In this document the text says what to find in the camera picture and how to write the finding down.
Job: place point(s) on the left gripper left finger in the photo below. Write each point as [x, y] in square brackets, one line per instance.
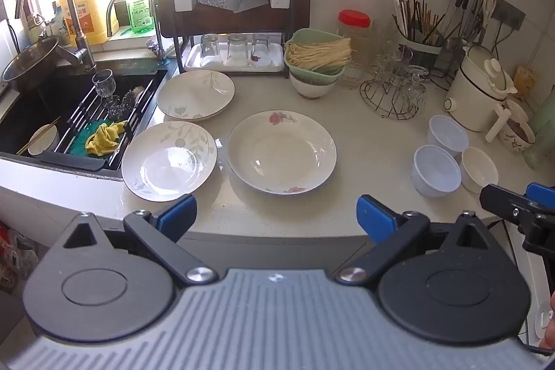
[159, 233]

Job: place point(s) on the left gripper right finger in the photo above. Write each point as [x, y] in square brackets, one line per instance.
[395, 237]

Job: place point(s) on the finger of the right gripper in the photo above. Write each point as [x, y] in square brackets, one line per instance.
[505, 204]
[541, 194]

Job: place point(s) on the white ceramic bowl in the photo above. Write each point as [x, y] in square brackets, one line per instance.
[477, 170]

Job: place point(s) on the white plate grey leaf pattern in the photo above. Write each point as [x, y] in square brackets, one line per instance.
[168, 160]

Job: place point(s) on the translucent plastic bowl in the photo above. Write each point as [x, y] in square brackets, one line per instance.
[435, 173]
[446, 133]

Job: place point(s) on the white plate leaf flower pattern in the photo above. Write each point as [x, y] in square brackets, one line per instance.
[196, 95]

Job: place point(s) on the tall steel kitchen faucet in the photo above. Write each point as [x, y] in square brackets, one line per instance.
[83, 55]

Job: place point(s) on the person's right hand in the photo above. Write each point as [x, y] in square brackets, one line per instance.
[548, 340]

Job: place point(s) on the floral bowl with brown food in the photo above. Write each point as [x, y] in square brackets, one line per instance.
[516, 135]

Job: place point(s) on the yellow cloth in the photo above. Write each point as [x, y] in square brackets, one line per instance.
[105, 140]

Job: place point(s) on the white electric cooking pot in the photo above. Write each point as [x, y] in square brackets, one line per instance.
[478, 90]

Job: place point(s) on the roll-up sink drying rack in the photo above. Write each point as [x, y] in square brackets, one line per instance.
[91, 108]

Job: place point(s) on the green sunflower mat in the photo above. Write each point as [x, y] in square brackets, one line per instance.
[78, 147]

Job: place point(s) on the steel wool scrubber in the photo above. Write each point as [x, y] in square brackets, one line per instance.
[127, 103]

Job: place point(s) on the white plate pink roses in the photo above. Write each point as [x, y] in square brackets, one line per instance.
[281, 152]

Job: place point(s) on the dish brush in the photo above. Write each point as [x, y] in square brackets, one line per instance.
[138, 90]

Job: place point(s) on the bowl with chopsticks in sink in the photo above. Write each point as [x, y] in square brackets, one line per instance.
[43, 139]

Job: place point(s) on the crystal wine glass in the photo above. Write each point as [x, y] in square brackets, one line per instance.
[105, 86]

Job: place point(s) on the green chopstick holder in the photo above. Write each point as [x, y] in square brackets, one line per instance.
[427, 56]

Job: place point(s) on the white bowl under basket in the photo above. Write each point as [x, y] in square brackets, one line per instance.
[308, 90]

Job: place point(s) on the white drip tray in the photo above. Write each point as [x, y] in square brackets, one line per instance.
[271, 62]

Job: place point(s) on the upturned glass left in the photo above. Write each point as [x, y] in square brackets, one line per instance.
[209, 45]

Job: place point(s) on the upturned glass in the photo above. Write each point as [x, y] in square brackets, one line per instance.
[209, 45]
[237, 49]
[260, 52]

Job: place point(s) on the dry noodles bundle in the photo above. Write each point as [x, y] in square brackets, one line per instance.
[319, 56]

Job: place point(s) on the green basket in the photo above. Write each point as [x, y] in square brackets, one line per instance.
[323, 77]

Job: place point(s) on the upturned glass middle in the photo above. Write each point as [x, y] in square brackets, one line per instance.
[237, 49]

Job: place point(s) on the upturned glass right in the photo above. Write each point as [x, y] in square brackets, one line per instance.
[260, 52]

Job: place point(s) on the dark pan with lid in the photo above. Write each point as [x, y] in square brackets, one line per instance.
[30, 68]

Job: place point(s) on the green dish soap bottle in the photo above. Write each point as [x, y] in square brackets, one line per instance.
[140, 15]

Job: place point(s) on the red lid plastic jar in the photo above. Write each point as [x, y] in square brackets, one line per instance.
[355, 25]

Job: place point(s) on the yellow detergent jug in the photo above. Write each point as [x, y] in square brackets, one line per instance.
[92, 18]

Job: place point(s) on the wire glass holder rack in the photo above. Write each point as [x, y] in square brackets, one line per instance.
[396, 88]

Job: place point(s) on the black wall socket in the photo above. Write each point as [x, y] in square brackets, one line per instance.
[507, 14]

